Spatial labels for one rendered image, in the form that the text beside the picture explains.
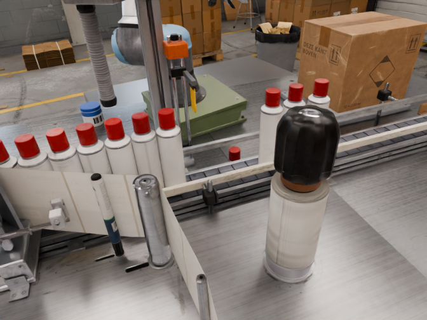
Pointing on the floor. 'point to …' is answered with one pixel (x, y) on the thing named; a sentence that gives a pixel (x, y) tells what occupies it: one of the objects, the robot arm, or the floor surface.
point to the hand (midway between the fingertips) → (240, 7)
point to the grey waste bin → (278, 54)
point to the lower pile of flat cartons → (47, 54)
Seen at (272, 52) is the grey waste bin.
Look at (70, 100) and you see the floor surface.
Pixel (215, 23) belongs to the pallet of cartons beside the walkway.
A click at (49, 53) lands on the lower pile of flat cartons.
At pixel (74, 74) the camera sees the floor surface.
